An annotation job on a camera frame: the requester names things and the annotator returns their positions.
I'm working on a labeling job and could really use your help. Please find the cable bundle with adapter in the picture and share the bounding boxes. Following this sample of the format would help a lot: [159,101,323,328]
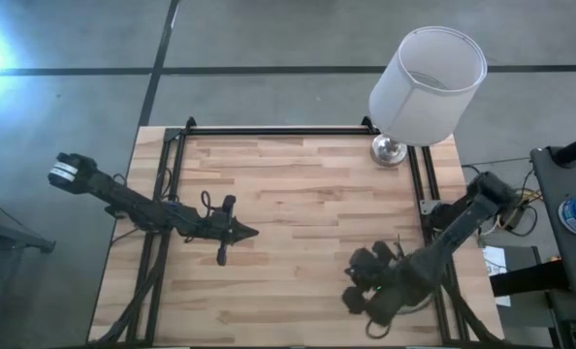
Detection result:
[462,157,544,238]

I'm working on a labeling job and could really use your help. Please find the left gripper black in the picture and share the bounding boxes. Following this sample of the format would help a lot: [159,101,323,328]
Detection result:
[192,194,259,267]

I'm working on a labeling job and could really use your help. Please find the table lamp white shade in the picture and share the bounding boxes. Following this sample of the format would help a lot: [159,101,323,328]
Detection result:
[368,25,489,169]

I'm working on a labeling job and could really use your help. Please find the black aluminium table frame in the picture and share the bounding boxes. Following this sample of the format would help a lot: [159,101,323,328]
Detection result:
[87,115,507,349]

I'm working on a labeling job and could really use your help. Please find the white paper sheet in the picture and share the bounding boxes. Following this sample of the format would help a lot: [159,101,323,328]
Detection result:
[480,243,513,308]

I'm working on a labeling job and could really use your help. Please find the dark grey side table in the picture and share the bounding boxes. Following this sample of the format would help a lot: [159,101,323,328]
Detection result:
[529,144,576,300]

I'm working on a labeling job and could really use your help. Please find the black bench bar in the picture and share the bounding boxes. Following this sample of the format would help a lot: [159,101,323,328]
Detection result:
[489,259,571,298]

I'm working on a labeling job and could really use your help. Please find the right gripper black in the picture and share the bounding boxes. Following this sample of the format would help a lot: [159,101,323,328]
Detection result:
[341,239,399,316]

